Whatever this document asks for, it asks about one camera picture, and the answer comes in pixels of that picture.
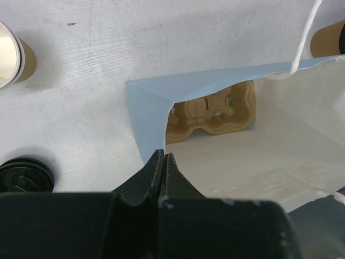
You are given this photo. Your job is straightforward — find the light blue paper bag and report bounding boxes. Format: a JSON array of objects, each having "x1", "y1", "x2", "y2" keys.
[{"x1": 126, "y1": 1, "x2": 344, "y2": 212}]

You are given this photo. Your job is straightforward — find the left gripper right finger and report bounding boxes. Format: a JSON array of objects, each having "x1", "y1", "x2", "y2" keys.
[{"x1": 158, "y1": 154, "x2": 302, "y2": 258}]

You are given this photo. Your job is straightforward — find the brown paper coffee cup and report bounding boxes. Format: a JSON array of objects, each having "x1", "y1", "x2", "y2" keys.
[{"x1": 310, "y1": 20, "x2": 344, "y2": 58}]

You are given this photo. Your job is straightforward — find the stacked black cup lids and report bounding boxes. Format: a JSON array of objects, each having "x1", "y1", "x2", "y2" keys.
[{"x1": 1, "y1": 156, "x2": 55, "y2": 193}]

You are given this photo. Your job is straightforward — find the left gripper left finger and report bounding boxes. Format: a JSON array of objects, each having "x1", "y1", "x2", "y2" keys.
[{"x1": 1, "y1": 149, "x2": 164, "y2": 258}]

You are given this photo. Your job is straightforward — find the stacked brown paper cups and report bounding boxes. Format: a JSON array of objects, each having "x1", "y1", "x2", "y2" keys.
[{"x1": 1, "y1": 22, "x2": 37, "y2": 90}]

